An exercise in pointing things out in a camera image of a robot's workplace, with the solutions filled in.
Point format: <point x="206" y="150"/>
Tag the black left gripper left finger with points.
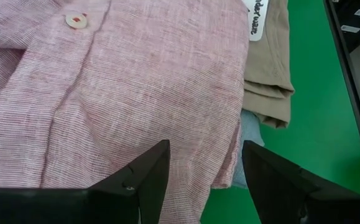
<point x="74" y="207"/>

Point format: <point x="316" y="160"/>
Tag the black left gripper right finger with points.
<point x="279" y="199"/>

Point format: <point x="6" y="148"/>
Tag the light blue denim jeans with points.
<point x="249" y="130"/>

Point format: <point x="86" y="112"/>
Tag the beige garment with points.
<point x="273" y="77"/>

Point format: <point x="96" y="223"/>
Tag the pink garment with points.
<point x="120" y="77"/>

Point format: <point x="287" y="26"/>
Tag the green table mat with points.
<point x="319" y="93"/>

